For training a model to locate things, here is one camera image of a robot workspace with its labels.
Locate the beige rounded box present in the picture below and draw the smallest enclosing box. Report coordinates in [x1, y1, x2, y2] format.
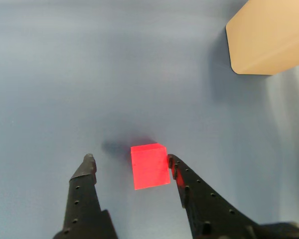
[225, 0, 299, 76]

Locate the red cube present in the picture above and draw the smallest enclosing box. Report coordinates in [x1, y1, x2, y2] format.
[130, 143, 171, 191]

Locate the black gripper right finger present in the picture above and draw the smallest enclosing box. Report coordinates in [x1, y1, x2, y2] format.
[166, 153, 261, 239]

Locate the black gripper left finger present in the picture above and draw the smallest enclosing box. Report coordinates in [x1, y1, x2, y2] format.
[52, 153, 119, 239]

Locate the dark blue table mat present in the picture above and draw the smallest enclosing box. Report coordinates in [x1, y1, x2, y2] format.
[0, 0, 299, 239]

